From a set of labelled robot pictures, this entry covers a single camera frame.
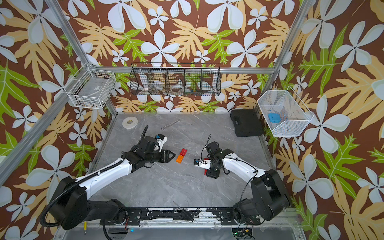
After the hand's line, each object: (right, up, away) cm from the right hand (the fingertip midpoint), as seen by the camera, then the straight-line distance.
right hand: (209, 167), depth 88 cm
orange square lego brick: (-19, +4, +5) cm, 20 cm away
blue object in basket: (+36, +30, -6) cm, 47 cm away
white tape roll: (-59, +28, +26) cm, 70 cm away
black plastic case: (+30, +28, +21) cm, 46 cm away
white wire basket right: (+41, +32, -5) cm, 53 cm away
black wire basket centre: (-22, +56, +8) cm, 61 cm away
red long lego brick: (-2, -2, +2) cm, 4 cm away
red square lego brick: (-16, +8, +10) cm, 21 cm away
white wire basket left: (-71, +48, -1) cm, 85 cm away
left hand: (-21, +10, -6) cm, 24 cm away
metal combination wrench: (-21, +30, +28) cm, 46 cm away
